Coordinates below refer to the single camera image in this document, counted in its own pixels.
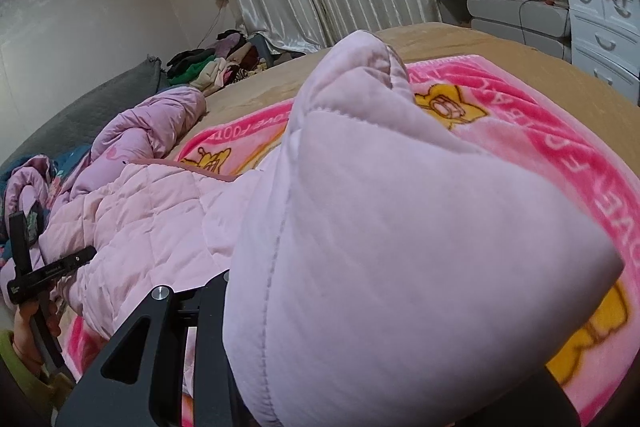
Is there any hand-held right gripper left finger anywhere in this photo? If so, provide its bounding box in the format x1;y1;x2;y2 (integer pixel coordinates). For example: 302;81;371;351
52;269;242;427

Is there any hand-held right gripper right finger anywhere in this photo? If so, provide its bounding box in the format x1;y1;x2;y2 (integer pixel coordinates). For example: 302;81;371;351
529;364;583;427

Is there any pink quilted jacket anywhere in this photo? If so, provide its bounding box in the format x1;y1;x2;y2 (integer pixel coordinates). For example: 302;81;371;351
50;29;626;427

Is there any person's left forearm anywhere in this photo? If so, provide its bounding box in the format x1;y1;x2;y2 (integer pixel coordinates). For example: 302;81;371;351
0;329;56;395

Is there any pile of clothes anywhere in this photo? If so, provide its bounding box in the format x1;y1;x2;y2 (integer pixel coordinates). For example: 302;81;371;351
165;29;273;98

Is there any person's left hand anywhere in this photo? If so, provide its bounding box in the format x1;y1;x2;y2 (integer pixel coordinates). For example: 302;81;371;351
13;301;62;376

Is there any teal patterned cloth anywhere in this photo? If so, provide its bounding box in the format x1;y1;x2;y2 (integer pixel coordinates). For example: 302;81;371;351
0;146;93;258

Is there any pink duvet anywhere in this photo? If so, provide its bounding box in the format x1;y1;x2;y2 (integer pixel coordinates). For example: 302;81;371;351
0;84;208;308

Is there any grey pillow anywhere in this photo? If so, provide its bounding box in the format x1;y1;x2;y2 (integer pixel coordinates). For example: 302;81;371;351
0;54;173;172

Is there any pink printed blanket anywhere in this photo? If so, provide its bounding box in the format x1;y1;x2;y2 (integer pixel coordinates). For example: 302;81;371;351
65;52;640;427

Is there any tan bed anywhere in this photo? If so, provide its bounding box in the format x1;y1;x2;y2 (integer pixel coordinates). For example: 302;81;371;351
170;22;640;258

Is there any white drawer cabinet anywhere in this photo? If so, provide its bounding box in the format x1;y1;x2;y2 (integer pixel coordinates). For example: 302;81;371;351
562;0;640;105

